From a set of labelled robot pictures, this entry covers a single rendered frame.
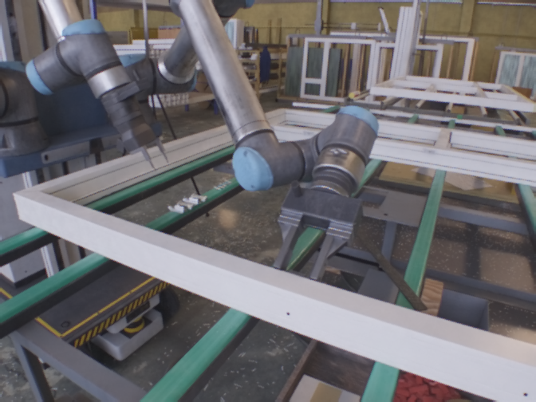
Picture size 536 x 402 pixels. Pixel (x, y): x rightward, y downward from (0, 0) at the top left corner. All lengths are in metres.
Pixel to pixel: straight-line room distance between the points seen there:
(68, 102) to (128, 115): 0.67
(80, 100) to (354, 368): 1.31
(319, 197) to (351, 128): 0.15
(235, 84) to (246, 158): 0.17
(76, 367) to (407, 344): 0.48
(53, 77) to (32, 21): 0.63
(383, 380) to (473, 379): 0.11
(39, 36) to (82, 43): 0.69
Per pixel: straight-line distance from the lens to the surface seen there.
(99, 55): 0.91
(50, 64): 0.97
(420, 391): 0.87
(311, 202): 0.63
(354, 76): 10.33
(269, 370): 1.69
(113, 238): 0.76
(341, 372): 0.90
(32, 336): 0.72
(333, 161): 0.66
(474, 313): 1.11
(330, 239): 0.60
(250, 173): 0.71
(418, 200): 1.16
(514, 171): 1.49
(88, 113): 1.59
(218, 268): 0.60
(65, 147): 1.37
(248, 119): 0.76
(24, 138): 1.30
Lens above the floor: 1.26
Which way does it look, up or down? 23 degrees down
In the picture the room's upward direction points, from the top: 1 degrees clockwise
